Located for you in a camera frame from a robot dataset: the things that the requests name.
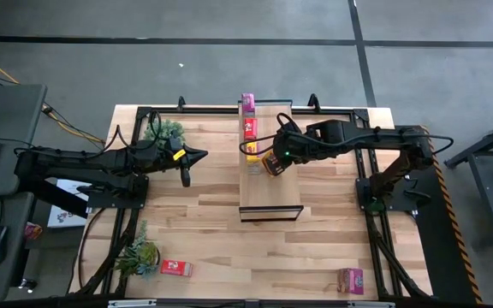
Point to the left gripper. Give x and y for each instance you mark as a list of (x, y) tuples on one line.
[(177, 157)]

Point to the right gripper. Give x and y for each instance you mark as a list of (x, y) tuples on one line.
[(287, 145)]

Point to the yellow and brown cereal box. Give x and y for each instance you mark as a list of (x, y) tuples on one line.
[(271, 164)]

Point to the yellow Corn Pops cereal box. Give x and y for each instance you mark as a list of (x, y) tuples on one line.
[(253, 152)]

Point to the black frame wooden shelf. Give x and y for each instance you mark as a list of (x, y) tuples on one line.
[(272, 188)]

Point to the red Froot Loops cereal box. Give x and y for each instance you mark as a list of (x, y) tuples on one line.
[(250, 127)]

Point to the pink Raisin Bran cereal box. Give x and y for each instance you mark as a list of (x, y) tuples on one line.
[(247, 102), (351, 280)]

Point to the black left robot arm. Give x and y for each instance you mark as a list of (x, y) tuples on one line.
[(79, 164)]

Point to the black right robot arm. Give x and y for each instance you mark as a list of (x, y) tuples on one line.
[(358, 134)]

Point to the small red cereal box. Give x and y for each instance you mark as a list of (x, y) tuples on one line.
[(176, 268)]

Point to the green plant in white pot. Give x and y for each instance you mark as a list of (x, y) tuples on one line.
[(165, 130)]

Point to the black table clamp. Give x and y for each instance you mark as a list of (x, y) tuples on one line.
[(181, 102), (313, 101)]

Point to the green succulent plant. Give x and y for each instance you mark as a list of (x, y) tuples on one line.
[(139, 256)]

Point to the white printed sheet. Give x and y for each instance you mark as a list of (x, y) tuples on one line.
[(69, 214)]

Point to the black yellow hazard strip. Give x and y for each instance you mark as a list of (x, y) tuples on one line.
[(452, 214)]

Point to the grey desk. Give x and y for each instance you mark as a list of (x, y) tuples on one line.
[(11, 120)]

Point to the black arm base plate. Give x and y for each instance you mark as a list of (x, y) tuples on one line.
[(394, 201), (118, 194)]

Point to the black rig frame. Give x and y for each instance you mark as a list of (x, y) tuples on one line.
[(375, 231)]

